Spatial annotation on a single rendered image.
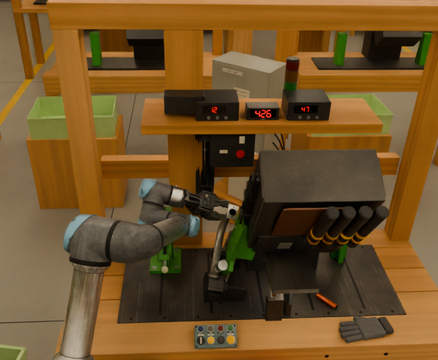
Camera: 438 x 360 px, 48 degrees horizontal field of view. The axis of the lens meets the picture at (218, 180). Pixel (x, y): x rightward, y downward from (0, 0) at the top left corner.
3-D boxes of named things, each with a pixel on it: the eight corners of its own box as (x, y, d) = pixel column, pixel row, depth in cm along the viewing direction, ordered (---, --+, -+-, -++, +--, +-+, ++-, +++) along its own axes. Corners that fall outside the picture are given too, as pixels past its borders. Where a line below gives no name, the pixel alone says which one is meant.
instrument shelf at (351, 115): (381, 133, 187) (384, 123, 185) (141, 135, 182) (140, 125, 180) (361, 106, 208) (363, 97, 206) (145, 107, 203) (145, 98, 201)
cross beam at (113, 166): (396, 175, 223) (400, 157, 218) (102, 178, 215) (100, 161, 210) (391, 169, 227) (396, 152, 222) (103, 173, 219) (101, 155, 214)
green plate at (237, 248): (248, 272, 187) (266, 229, 176) (227, 268, 185) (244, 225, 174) (245, 252, 196) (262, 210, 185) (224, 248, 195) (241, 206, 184)
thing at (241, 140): (254, 167, 193) (256, 133, 185) (210, 168, 192) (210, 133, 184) (250, 152, 204) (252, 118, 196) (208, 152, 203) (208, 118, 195)
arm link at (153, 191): (136, 201, 181) (141, 178, 183) (164, 208, 184) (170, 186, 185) (138, 198, 173) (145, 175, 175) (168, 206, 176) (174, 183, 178)
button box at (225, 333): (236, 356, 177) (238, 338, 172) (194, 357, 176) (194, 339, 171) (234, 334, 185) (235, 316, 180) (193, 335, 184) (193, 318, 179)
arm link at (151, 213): (161, 235, 171) (168, 204, 173) (131, 229, 173) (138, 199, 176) (168, 238, 178) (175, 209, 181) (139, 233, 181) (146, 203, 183)
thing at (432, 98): (409, 241, 232) (468, 31, 181) (85, 247, 223) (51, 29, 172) (401, 228, 239) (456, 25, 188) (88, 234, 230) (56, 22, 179)
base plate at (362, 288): (406, 318, 191) (406, 313, 190) (117, 326, 185) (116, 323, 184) (371, 247, 227) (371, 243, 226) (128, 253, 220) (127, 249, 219)
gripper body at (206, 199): (214, 213, 179) (183, 205, 176) (207, 218, 187) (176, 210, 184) (218, 193, 182) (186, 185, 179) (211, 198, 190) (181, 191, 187)
